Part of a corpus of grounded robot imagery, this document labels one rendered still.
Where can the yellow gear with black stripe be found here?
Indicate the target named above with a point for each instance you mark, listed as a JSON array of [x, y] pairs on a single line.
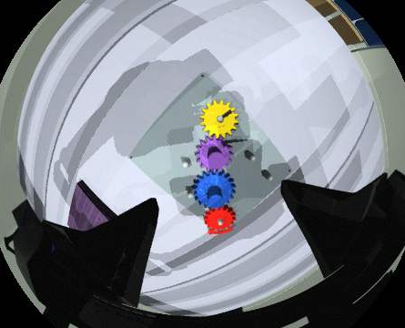
[[225, 126]]

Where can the purple gear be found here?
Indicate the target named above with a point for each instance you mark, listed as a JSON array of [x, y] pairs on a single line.
[[214, 153]]

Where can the red gear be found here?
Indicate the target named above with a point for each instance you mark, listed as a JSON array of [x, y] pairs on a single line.
[[212, 216]]

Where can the blue gear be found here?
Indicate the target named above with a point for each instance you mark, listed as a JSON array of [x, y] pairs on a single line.
[[214, 189]]

